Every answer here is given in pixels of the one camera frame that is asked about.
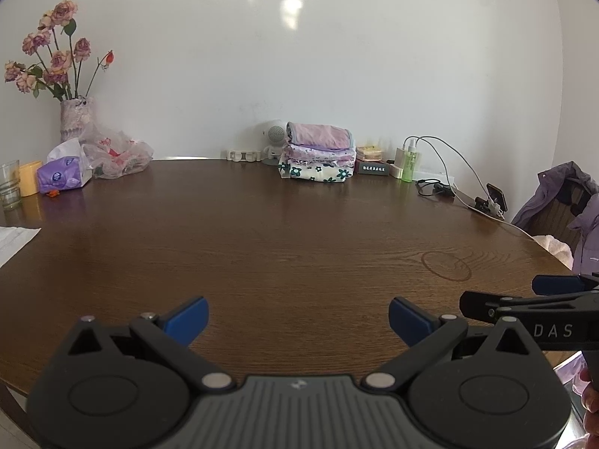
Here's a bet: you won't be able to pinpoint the green spray bottle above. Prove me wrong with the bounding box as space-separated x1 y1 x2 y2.
402 138 420 183

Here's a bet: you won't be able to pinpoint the person's right hand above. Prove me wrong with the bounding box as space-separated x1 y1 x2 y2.
573 366 599 431

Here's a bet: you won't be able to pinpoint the small white fan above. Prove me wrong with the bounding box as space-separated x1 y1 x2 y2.
259 120 288 166

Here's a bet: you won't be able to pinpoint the white paper sheet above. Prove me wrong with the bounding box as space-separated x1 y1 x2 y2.
0 226 42 268

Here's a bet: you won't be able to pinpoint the yellow cup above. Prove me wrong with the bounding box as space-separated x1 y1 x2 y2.
19 161 44 198

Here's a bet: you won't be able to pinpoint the purple tissue pack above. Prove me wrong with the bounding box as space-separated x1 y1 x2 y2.
37 139 94 195

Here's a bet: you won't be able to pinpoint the black earphone cable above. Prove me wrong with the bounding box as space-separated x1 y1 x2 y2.
416 178 456 200

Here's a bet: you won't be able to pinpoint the pink and blue tank top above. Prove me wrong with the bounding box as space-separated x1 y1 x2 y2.
285 122 355 149

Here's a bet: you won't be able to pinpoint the pink towel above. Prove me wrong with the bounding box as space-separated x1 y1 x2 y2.
532 235 574 270

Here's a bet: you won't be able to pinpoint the dried pink roses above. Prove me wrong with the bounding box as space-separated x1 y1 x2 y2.
4 0 116 102

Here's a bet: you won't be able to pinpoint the white charger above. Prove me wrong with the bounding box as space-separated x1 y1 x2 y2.
390 147 409 179

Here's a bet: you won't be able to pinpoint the black and white phone clip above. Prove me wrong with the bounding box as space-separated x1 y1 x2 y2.
472 195 504 219

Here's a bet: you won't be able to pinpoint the clear glass cup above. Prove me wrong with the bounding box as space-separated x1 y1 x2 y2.
0 159 22 211

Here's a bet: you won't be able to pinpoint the purple jacket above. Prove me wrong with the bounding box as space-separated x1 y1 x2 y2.
512 161 599 274

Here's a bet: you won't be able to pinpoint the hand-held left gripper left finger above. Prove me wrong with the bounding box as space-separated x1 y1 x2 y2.
68 296 237 391

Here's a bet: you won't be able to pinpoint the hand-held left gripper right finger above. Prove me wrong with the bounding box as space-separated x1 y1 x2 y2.
364 296 532 391

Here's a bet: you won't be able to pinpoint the folded purple floral cloth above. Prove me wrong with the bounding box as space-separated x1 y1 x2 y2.
282 143 356 168

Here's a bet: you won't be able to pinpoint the black smartphone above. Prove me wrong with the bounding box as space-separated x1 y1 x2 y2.
487 183 509 212

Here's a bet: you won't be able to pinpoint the black box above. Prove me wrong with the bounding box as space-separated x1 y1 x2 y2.
358 160 390 177

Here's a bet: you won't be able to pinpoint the wooden chair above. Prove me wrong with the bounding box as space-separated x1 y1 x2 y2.
510 178 599 253

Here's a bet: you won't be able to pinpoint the lace patterned vase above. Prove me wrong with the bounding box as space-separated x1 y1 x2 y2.
59 96 97 144

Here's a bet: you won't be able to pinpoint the clear plastic bag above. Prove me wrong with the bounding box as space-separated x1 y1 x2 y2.
82 129 155 180

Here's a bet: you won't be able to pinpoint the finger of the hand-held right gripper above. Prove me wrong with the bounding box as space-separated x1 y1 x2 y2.
532 272 599 294
459 289 599 324

